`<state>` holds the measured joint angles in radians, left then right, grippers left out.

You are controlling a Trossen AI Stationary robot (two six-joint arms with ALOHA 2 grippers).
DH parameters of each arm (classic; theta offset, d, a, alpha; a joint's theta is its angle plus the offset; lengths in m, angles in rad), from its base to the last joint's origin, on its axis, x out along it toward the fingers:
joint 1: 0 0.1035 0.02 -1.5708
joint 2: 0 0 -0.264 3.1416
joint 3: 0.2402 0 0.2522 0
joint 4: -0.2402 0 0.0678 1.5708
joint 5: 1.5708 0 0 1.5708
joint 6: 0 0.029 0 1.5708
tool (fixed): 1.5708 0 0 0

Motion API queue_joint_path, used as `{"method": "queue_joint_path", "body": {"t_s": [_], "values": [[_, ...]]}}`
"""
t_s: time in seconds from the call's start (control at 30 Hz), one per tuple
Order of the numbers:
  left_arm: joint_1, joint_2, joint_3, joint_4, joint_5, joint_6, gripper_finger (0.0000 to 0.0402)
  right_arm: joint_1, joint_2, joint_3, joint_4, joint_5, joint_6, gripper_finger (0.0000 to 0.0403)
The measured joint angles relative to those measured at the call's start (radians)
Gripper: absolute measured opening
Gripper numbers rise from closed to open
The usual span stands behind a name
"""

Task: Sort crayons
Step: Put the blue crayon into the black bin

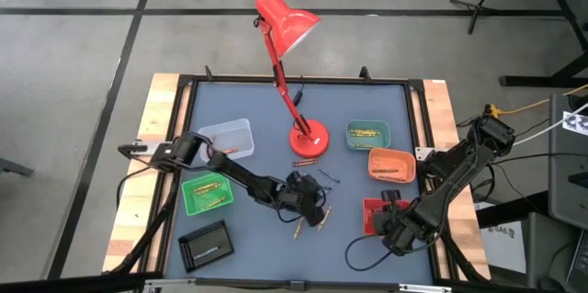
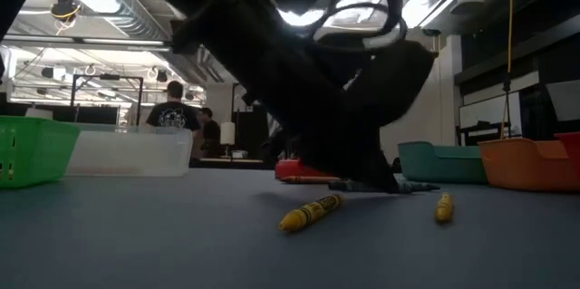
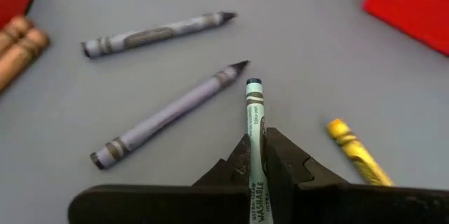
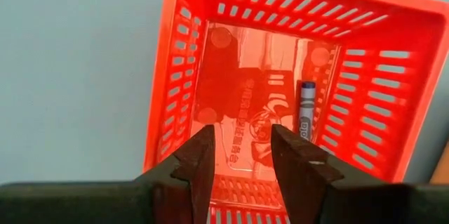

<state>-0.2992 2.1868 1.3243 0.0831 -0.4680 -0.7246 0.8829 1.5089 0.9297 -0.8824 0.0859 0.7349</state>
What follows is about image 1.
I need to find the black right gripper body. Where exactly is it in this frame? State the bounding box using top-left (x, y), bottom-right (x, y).
top-left (374, 199), bottom-right (414, 255)

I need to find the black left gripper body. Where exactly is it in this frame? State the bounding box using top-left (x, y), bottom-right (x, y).
top-left (277, 171), bottom-right (327, 214)

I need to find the red plastic basket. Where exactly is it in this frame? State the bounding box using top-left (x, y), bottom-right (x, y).
top-left (361, 197), bottom-right (414, 239)

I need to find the orange plastic bin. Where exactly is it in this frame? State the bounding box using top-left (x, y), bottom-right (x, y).
top-left (367, 147), bottom-right (417, 185)

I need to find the teal plastic bin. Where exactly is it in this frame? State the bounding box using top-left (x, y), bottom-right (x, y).
top-left (345, 119), bottom-right (392, 152)

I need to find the grey-blue table mat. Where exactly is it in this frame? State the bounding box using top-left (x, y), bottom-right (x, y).
top-left (164, 81), bottom-right (435, 285)

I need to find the clear plastic bin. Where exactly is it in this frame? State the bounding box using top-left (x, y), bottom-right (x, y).
top-left (198, 118), bottom-right (255, 163)

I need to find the green plastic basket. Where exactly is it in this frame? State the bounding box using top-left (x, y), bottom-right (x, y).
top-left (181, 169), bottom-right (235, 218)

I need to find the white labelled box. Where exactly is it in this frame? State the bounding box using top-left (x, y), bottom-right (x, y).
top-left (477, 219), bottom-right (528, 275)

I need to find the black plastic basket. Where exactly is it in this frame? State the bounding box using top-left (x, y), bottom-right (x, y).
top-left (175, 221), bottom-right (232, 275)

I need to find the red desk lamp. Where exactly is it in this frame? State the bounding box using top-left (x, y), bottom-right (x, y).
top-left (254, 0), bottom-right (331, 160)

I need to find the grey cabinet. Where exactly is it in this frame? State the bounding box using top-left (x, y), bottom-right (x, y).
top-left (548, 94), bottom-right (588, 231)

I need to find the black keyboard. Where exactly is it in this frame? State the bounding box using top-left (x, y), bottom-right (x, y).
top-left (567, 231), bottom-right (588, 292)

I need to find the black white marker tag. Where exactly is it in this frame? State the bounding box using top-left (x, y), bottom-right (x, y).
top-left (562, 110), bottom-right (588, 137)

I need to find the black beam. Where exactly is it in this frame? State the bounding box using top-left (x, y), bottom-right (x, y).
top-left (0, 272), bottom-right (153, 293)

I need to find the grey chair leg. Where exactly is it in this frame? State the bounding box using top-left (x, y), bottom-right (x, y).
top-left (0, 157), bottom-right (36, 178)

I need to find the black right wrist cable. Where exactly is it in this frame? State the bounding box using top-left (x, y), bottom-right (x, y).
top-left (345, 234), bottom-right (394, 273)

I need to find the silver metal bracket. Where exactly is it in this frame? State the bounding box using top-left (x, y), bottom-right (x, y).
top-left (398, 283), bottom-right (454, 293)
top-left (144, 277), bottom-right (198, 293)

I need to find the black lamp cord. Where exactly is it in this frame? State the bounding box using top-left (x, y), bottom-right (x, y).
top-left (291, 75), bottom-right (308, 122)

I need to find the black aluminium table frame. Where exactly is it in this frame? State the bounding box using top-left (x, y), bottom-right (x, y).
top-left (105, 71), bottom-right (491, 293)

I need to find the yellow cable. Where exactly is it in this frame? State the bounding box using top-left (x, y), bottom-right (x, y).
top-left (489, 84), bottom-right (588, 118)

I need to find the white cable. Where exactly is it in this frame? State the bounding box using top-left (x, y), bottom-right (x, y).
top-left (509, 103), bottom-right (588, 147)

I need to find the black desk frame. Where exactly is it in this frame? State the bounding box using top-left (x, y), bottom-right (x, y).
top-left (499, 0), bottom-right (588, 88)

